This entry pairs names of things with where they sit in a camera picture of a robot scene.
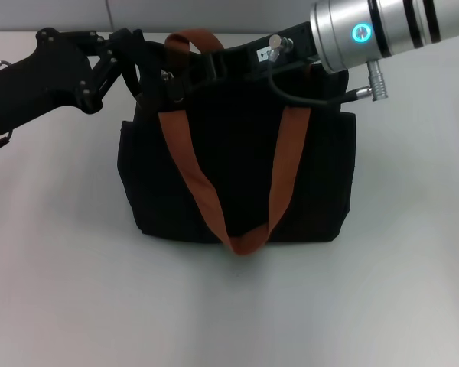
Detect right gripper cable with plug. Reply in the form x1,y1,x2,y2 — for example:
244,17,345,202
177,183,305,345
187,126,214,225
266,33,386,106

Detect black bag with orange handles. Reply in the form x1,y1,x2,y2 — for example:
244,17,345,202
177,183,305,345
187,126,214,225
116,28,359,257

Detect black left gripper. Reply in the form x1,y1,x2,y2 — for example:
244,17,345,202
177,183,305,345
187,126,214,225
0,27,146,135

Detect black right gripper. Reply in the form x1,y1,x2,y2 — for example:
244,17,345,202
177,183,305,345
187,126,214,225
159,21,323,105

